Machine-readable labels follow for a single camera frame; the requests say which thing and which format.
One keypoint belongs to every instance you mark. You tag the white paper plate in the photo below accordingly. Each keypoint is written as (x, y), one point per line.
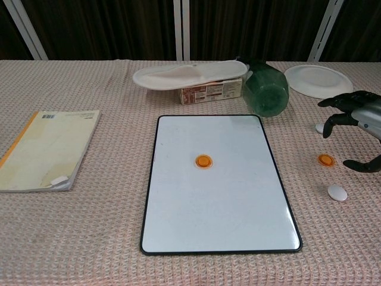
(315, 79)

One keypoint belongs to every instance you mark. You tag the green plastic spray bottle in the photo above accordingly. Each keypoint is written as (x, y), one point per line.
(265, 95)

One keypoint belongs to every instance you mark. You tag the dark pleated curtain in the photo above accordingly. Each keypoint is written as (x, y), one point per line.
(104, 26)
(253, 26)
(363, 29)
(9, 35)

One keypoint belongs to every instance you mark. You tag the black-framed white magnetic board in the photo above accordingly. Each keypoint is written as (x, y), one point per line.
(220, 208)

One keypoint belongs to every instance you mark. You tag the beige waffle tablecloth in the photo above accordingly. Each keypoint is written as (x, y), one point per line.
(119, 98)

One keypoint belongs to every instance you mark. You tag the orange round magnet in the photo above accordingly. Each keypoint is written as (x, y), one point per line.
(326, 160)
(204, 161)

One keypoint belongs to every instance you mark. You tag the white frame post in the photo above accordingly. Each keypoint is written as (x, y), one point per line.
(178, 29)
(326, 29)
(26, 29)

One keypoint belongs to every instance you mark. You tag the white disposable slipper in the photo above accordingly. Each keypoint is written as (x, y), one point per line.
(166, 79)

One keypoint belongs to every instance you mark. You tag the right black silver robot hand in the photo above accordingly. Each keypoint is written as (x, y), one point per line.
(369, 116)

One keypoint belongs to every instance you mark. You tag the yellow notebook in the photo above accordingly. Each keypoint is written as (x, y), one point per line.
(44, 149)

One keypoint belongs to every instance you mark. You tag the printed brown white carton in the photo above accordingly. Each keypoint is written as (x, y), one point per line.
(208, 92)

